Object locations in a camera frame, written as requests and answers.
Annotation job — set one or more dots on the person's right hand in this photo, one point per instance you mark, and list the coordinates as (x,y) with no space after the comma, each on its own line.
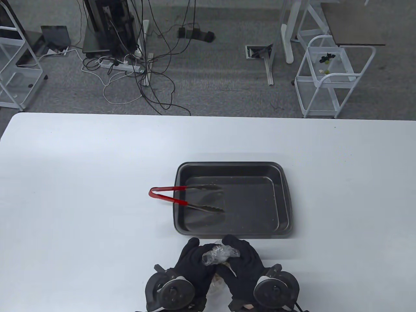
(245,263)

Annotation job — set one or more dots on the person's left hand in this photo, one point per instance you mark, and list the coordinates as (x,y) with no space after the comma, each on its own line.
(195,266)

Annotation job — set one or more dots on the clear plastic bakery bag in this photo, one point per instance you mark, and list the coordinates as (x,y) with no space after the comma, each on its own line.
(219,255)

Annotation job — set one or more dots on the black metal baking tray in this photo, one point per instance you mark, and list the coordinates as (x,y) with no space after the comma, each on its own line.
(253,201)

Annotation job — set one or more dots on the small green white object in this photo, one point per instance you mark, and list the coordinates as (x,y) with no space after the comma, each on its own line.
(326,71)

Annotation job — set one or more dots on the floor outlet box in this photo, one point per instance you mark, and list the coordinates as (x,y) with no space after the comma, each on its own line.
(258,52)

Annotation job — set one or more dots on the white power strip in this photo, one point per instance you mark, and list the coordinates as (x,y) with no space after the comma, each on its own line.
(123,66)

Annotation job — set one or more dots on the small black object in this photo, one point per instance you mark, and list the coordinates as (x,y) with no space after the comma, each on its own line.
(326,58)

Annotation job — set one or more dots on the black power adapter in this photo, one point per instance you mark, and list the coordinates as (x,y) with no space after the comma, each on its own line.
(195,34)

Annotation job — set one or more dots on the black equipment stand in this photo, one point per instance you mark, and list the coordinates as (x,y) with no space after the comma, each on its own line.
(107,29)

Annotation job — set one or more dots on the brown desk board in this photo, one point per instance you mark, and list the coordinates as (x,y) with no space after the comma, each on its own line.
(354,26)

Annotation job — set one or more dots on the white metal rack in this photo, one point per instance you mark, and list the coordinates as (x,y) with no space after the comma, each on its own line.
(32,52)

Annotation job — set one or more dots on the white metal floor rail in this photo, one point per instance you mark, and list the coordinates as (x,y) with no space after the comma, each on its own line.
(148,52)

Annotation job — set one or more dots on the white desk frame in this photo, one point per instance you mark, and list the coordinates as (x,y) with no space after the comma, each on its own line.
(287,39)

